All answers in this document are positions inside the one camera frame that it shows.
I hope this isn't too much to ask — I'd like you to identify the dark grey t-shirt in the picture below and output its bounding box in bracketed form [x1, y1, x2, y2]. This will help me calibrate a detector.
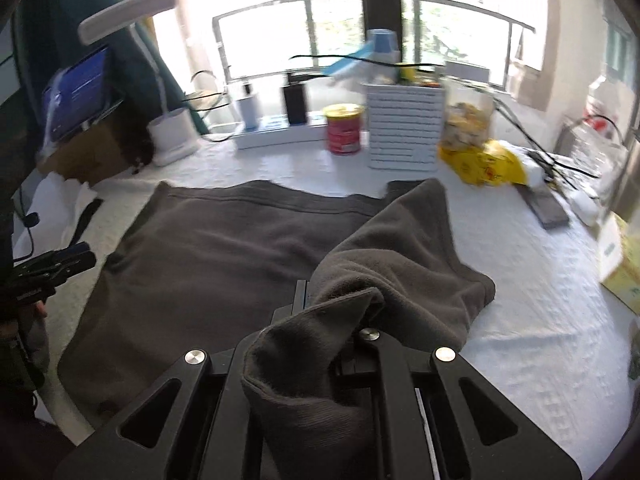
[58, 179, 496, 479]

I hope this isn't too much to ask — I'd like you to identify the black microphone foam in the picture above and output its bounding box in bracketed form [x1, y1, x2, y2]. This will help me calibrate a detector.
[22, 212, 40, 229]

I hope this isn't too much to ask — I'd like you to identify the white folded garment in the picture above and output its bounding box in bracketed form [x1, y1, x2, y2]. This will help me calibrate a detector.
[13, 172, 98, 258]

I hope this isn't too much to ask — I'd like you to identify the brown cardboard box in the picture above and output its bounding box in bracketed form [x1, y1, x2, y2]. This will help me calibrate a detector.
[38, 104, 154, 185]

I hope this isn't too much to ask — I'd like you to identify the tablet with dark screen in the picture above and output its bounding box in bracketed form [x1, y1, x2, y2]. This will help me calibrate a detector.
[41, 46, 124, 150]

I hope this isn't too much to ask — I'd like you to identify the white desk lamp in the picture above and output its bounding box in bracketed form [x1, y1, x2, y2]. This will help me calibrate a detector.
[77, 0, 203, 167]

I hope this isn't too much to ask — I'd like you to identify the green stone figurine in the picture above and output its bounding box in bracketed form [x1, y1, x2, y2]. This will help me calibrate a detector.
[628, 320, 640, 380]

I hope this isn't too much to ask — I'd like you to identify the grey notebook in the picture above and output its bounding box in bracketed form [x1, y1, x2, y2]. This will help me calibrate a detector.
[514, 184, 570, 231]

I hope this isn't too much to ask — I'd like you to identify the yellow tissue box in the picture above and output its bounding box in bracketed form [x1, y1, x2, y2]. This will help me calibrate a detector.
[598, 212, 640, 315]

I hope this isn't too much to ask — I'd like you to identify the yellow snack bag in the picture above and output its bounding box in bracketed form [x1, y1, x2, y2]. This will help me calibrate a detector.
[438, 140, 528, 186]

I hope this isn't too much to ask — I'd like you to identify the white charger block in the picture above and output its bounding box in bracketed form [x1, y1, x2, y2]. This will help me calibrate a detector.
[236, 80, 262, 131]

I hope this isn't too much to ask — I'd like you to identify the dark teal curtain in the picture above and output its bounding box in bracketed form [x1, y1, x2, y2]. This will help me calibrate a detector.
[12, 0, 207, 134]

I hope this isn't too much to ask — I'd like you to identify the white perforated plastic basket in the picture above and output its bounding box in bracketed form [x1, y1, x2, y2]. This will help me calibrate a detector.
[363, 84, 446, 171]

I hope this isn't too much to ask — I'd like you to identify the clear jar of snacks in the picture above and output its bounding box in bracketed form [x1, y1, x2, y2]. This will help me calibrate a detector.
[439, 61, 495, 151]

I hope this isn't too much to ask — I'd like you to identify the red can yellow lid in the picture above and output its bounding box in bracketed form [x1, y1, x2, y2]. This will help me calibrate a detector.
[322, 103, 363, 155]

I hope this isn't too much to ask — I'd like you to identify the white power strip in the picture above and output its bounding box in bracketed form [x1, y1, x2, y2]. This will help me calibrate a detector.
[232, 114, 326, 150]

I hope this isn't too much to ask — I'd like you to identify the clear water bottle red label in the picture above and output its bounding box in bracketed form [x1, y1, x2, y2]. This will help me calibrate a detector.
[567, 74, 628, 186]

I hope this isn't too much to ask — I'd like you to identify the black charger block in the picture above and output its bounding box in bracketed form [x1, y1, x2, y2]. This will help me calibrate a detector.
[282, 72, 308, 126]

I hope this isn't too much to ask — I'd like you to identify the blue face mask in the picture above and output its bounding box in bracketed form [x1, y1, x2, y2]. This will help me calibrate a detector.
[322, 28, 400, 82]

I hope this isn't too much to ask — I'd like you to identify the black strap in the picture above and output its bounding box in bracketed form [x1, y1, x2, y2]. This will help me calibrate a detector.
[67, 197, 106, 246]

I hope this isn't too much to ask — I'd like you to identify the black looped charger cable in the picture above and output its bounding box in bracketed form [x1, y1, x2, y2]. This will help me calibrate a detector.
[186, 70, 237, 143]

